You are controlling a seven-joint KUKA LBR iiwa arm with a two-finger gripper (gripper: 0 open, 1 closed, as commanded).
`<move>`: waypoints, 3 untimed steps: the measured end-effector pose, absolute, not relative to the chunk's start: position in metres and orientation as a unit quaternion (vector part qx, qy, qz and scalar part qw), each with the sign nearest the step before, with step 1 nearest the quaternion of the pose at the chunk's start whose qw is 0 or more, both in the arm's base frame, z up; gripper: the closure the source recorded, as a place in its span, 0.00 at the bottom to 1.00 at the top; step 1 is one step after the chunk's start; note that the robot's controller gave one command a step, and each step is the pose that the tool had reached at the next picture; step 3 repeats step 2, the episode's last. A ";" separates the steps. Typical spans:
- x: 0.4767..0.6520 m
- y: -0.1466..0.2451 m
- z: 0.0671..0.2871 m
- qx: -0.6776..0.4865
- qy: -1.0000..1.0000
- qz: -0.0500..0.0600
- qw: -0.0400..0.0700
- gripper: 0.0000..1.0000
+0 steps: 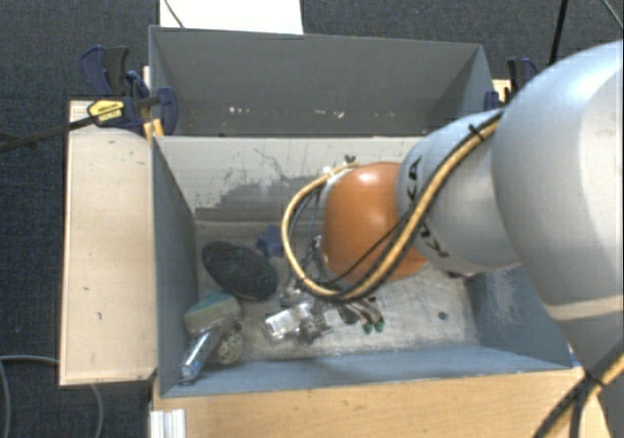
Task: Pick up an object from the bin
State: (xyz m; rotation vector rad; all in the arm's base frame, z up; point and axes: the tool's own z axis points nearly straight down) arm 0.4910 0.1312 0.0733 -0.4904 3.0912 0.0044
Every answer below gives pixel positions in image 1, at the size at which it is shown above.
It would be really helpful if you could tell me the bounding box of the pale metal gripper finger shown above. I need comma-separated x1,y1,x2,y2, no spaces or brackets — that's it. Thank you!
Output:
263,306,313,341
278,279,313,310

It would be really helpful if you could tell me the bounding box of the black oval disc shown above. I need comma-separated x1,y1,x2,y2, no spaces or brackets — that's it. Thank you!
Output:
201,240,280,302

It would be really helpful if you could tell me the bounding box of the speckled beige ball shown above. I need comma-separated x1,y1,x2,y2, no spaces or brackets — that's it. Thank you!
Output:
214,326,245,367

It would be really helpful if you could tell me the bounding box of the teal and yellow sponge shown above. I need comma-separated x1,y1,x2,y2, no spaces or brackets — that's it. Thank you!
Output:
183,289,243,335

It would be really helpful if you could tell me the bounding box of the pale wood board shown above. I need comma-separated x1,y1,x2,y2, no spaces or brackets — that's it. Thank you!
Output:
58,99,159,386

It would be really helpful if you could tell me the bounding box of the grey metal bin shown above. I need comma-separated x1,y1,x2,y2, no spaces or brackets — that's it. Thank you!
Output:
147,24,576,399

